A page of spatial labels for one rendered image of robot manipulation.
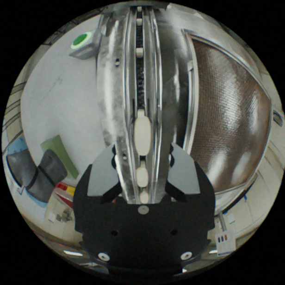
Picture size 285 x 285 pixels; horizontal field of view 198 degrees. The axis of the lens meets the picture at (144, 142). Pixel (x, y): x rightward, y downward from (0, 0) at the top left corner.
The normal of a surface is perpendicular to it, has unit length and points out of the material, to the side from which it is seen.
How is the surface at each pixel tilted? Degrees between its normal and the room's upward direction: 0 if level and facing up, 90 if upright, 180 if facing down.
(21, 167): 83
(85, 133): 0
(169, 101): 0
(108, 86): 0
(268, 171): 90
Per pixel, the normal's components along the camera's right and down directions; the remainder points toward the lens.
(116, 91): 0.03, 0.47
